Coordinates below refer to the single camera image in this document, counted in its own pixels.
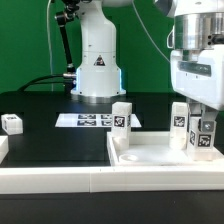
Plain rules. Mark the white square table top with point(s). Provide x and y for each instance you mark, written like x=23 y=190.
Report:
x=152 y=149

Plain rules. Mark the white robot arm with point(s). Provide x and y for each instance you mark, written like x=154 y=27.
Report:
x=196 y=60

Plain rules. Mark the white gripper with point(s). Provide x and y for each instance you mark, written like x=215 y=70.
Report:
x=202 y=82

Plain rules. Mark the white u-shaped obstacle fence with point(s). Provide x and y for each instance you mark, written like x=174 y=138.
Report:
x=110 y=178

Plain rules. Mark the white base marker plate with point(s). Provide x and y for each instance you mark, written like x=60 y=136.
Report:
x=90 y=120

